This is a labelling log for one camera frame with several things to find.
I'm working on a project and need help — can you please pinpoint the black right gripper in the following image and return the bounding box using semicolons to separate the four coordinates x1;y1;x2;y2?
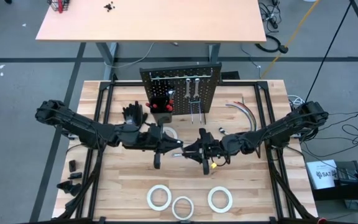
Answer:
181;128;229;175

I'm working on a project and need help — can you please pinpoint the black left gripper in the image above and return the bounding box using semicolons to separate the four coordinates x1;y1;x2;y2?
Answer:
122;123;185;170

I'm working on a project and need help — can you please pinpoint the white masking tape roll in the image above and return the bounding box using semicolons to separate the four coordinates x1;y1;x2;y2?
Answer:
171;195;195;221
163;126;179;141
147;185;173;212
207;185;234;214

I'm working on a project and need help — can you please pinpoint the black plastic bin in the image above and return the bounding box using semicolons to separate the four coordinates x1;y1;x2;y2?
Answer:
150;96;174;126

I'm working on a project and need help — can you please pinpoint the metal double prong hook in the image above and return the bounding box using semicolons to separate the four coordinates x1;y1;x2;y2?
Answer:
188;98;207;125

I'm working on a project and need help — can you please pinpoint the black grey work glove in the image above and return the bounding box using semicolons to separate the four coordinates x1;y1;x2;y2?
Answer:
122;100;149;127

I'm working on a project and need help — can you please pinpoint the black perforated pegboard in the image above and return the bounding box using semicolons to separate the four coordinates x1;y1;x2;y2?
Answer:
139;63;223;115

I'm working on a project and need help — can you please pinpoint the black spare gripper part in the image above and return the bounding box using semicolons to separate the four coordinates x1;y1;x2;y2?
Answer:
56;180;83;197

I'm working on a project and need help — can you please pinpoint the light wooden side table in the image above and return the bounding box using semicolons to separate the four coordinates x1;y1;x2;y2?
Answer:
35;0;268;80

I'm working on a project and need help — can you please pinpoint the white printed box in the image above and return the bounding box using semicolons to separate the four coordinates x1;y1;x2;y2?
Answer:
305;159;339;191

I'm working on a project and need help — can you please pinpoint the black equipment shelf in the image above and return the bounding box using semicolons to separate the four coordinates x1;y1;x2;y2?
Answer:
309;160;358;215

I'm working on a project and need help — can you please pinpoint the thin black strut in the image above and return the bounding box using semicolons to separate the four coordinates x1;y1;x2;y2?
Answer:
305;0;354;105

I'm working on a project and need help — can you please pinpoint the coloured wire bundle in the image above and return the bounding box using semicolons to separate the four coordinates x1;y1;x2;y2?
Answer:
218;96;259;138

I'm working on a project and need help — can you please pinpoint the black flat base plate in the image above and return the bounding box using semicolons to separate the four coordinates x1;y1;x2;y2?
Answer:
221;70;241;80

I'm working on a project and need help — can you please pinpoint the white cable bundle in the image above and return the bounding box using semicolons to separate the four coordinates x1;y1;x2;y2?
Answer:
287;94;306;108

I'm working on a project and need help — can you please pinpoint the coiled black cable with plug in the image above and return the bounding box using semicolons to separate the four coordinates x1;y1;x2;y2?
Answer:
255;34;290;55

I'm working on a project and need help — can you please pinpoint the tangle of black cables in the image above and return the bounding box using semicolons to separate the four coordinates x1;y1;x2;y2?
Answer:
300;110;358;159

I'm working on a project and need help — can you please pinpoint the black power strip with cables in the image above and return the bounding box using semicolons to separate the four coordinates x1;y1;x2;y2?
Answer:
258;0;283;34

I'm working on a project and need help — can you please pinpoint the black wire basket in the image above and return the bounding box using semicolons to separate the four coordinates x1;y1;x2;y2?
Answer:
47;0;74;13

